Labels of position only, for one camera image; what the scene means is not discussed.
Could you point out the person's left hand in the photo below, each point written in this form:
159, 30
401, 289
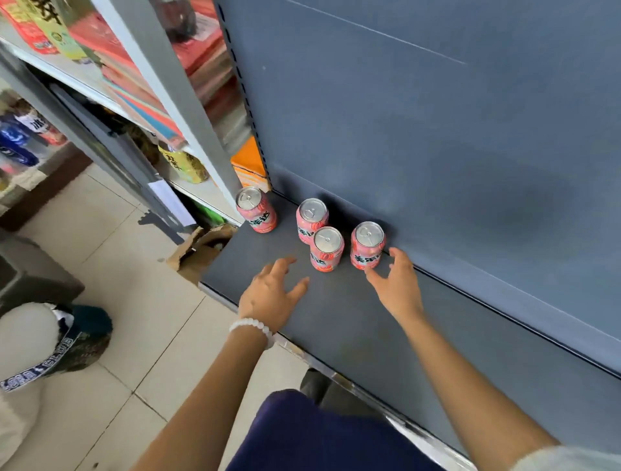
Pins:
267, 301

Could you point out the person's right hand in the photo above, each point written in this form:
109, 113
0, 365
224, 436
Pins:
402, 296

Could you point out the pink printed soda can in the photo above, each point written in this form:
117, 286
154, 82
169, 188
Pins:
328, 238
249, 198
313, 209
368, 234

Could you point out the grey metal shelf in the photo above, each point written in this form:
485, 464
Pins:
436, 145

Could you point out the person's left forearm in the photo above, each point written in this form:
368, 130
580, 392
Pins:
204, 412

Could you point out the person's right forearm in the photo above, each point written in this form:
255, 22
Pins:
470, 388

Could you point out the brown cardboard box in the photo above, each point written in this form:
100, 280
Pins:
199, 257

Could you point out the green packet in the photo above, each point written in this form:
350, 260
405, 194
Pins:
211, 214

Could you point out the white paper sheet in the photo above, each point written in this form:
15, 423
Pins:
172, 204

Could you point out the orange packet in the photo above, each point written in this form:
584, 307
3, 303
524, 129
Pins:
250, 160

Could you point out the navy blue shirt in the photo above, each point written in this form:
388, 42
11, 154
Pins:
315, 436

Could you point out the dark teal bin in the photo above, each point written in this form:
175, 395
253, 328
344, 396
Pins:
92, 330

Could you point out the dark brown drink bottle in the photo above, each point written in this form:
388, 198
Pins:
143, 145

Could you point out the stack of red flat boxes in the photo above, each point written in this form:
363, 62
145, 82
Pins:
97, 39
140, 111

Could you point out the light grey shirt sleeve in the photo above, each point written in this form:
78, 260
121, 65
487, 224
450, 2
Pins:
567, 461

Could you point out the black plastic crate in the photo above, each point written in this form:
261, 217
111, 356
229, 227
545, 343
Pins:
34, 281

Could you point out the white plastic bag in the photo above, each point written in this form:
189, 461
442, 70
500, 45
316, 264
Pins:
17, 417

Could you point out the dark bottle white blue label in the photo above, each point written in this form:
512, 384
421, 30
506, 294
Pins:
174, 19

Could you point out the row of assorted bottles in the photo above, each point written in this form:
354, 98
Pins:
24, 131

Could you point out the yellow green drink carton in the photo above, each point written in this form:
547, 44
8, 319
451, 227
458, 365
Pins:
53, 34

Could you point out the red drink carton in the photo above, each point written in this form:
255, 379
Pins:
24, 29

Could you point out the black metal bracket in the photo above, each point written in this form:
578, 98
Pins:
157, 223

